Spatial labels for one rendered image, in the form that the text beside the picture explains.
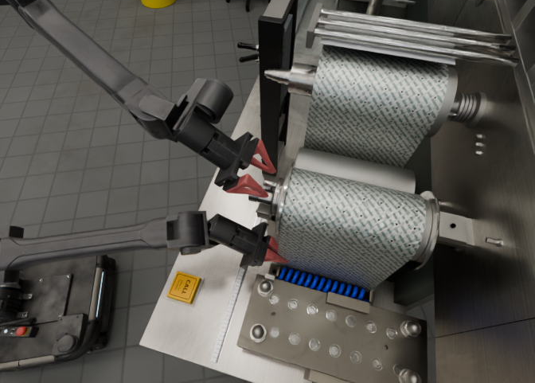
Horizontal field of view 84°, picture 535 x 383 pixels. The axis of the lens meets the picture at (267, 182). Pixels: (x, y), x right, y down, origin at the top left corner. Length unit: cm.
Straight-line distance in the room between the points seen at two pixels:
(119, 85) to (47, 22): 21
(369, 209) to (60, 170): 233
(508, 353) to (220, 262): 67
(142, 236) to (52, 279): 127
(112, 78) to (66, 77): 276
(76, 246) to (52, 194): 183
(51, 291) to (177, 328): 106
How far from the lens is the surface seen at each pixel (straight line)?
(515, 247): 53
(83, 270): 184
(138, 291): 195
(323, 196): 53
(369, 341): 77
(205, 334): 88
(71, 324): 174
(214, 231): 65
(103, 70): 63
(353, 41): 61
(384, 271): 67
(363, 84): 62
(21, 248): 74
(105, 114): 283
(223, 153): 53
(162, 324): 91
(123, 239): 66
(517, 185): 56
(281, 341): 74
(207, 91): 55
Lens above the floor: 176
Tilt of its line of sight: 58 degrees down
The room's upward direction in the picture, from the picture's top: straight up
